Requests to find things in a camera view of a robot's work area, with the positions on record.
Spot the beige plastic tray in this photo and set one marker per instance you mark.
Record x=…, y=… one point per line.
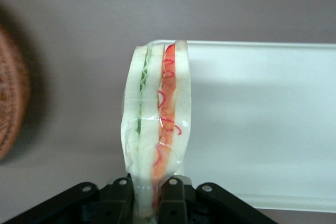
x=262, y=119

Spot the round brown wicker basket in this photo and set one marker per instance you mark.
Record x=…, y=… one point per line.
x=11, y=98

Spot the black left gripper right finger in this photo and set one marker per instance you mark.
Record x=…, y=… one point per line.
x=172, y=203

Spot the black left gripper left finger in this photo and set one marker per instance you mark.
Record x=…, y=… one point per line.
x=120, y=203

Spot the triangle sandwich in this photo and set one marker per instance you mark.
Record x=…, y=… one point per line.
x=152, y=108

